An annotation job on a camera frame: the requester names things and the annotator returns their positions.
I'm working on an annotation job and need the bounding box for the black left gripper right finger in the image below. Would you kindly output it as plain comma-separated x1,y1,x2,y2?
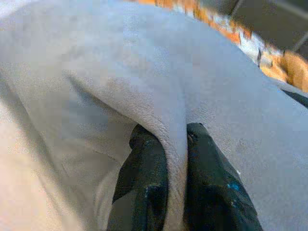
182,122,263,231

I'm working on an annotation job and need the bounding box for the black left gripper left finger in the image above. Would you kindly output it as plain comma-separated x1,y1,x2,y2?
107,124,169,231

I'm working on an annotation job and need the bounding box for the grey plush pillow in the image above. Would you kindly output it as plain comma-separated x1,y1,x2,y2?
0,0,308,231

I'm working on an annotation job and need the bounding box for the yellow cartoon print blanket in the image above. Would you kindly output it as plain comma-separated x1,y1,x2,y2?
137,0,308,93

